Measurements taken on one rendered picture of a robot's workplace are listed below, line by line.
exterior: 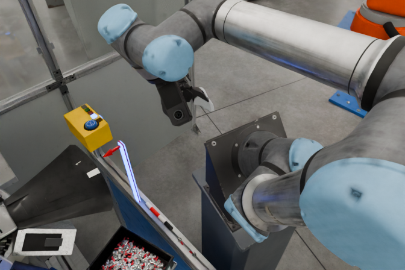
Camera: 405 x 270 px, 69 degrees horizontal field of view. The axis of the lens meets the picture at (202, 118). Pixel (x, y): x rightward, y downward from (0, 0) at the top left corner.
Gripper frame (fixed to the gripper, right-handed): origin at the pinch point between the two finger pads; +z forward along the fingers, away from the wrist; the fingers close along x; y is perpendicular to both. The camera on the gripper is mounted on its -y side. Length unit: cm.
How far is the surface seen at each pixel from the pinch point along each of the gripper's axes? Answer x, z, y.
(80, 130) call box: 46, 6, 20
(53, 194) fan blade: 39.7, -8.6, -10.4
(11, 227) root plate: 46, -14, -18
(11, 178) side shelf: 85, 10, 17
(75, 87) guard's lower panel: 66, 21, 65
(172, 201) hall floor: 70, 117, 31
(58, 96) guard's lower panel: 73, 17, 59
